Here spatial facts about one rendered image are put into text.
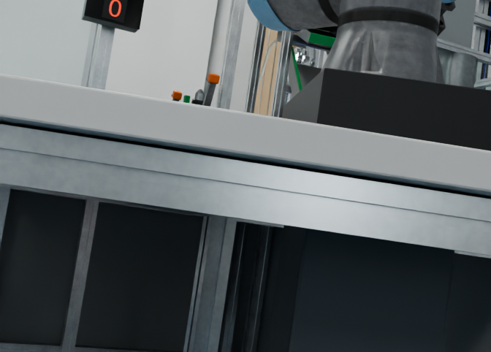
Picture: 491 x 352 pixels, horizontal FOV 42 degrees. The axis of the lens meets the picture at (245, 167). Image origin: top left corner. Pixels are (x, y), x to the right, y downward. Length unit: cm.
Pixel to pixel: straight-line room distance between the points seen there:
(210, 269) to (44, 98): 70
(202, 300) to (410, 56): 58
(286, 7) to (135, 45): 420
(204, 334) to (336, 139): 72
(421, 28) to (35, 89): 45
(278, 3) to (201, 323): 55
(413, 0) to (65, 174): 44
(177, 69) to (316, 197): 437
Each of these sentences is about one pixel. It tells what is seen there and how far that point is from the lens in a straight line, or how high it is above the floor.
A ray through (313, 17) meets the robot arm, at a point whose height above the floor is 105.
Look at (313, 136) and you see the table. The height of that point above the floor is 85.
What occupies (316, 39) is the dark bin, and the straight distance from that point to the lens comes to 141.
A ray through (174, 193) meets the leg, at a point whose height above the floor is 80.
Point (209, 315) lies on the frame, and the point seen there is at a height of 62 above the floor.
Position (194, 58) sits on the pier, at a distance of 483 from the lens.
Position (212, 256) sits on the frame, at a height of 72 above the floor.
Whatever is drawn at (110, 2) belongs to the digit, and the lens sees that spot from 144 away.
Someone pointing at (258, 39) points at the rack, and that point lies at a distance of 165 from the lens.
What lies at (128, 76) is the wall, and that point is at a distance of 496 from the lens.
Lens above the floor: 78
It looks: 5 degrees up
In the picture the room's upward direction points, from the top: 8 degrees clockwise
